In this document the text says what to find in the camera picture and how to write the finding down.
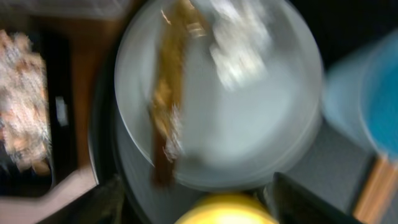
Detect grey round plate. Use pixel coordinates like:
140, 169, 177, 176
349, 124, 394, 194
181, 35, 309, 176
114, 1, 323, 191

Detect light blue cup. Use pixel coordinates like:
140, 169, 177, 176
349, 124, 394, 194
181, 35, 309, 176
322, 30, 397, 161

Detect yellow bowl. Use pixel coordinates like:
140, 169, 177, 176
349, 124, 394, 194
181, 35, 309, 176
175, 194, 279, 224

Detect white tissue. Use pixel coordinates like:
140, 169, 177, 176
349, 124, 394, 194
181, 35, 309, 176
210, 0, 272, 91

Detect wooden chopstick left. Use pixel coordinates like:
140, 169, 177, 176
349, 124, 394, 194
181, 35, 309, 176
353, 157, 397, 224

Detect black rectangular tray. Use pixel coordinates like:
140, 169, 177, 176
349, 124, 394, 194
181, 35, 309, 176
1, 26, 78, 198

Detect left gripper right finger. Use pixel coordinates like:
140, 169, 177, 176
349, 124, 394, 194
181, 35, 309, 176
264, 172, 361, 224

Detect noodle food leftovers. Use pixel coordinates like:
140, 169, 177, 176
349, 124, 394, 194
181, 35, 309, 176
1, 30, 51, 176

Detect round black serving tray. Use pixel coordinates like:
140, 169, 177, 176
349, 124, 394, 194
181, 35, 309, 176
88, 0, 398, 224

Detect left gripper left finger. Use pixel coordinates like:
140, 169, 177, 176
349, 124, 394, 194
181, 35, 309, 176
37, 175, 125, 224

